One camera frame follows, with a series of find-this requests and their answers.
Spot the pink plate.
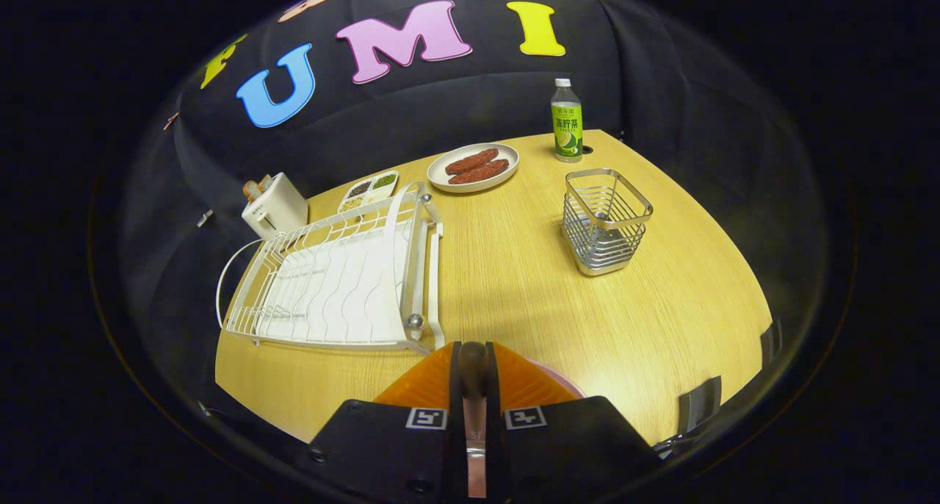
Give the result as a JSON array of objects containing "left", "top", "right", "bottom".
[{"left": 525, "top": 357, "right": 588, "bottom": 400}]

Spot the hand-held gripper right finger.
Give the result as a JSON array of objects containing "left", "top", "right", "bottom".
[{"left": 485, "top": 341, "right": 665, "bottom": 501}]

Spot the white wire dish rack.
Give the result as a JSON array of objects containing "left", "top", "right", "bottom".
[{"left": 215, "top": 181, "right": 447, "bottom": 354}]

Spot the green label drink bottle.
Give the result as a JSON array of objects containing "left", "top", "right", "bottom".
[{"left": 551, "top": 78, "right": 584, "bottom": 163}]

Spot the reddish brown sausage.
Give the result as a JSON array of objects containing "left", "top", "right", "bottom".
[
  {"left": 445, "top": 148, "right": 499, "bottom": 176},
  {"left": 448, "top": 159, "right": 510, "bottom": 185}
]

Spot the metal wire basket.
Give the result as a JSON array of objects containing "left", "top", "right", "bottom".
[{"left": 562, "top": 168, "right": 654, "bottom": 277}]

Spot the white divided condiment dish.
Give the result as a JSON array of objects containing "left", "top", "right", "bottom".
[{"left": 338, "top": 170, "right": 400, "bottom": 215}]

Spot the white toaster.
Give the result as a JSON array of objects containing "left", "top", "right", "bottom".
[{"left": 242, "top": 172, "right": 309, "bottom": 240}]

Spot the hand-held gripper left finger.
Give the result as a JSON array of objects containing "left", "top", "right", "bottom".
[{"left": 307, "top": 341, "right": 467, "bottom": 501}]

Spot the white oval plate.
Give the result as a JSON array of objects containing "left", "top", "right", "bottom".
[{"left": 427, "top": 143, "right": 520, "bottom": 194}]

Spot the wooden-handled metal spoon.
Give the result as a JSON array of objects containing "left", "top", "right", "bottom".
[{"left": 457, "top": 340, "right": 491, "bottom": 500}]

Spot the black table clamp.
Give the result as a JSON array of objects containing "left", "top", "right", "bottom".
[
  {"left": 679, "top": 375, "right": 724, "bottom": 435},
  {"left": 760, "top": 319, "right": 784, "bottom": 367}
]

